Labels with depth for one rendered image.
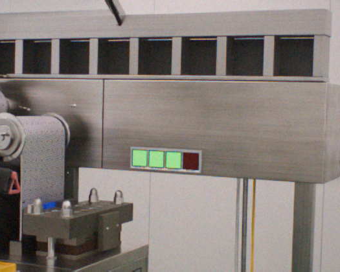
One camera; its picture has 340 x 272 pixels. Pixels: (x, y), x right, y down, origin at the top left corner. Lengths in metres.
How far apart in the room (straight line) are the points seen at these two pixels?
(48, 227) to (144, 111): 0.51
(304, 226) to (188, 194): 2.54
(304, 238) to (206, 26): 0.74
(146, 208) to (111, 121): 2.61
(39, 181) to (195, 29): 0.68
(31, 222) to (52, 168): 0.26
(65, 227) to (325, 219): 2.72
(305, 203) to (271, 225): 2.33
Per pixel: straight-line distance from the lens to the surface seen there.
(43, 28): 2.60
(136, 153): 2.39
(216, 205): 4.81
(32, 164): 2.28
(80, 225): 2.17
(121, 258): 2.29
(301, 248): 2.41
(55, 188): 2.40
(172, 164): 2.34
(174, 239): 4.96
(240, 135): 2.26
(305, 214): 2.39
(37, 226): 2.18
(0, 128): 2.25
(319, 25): 2.21
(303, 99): 2.20
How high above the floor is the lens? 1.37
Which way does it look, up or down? 3 degrees down
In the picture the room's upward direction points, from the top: 1 degrees clockwise
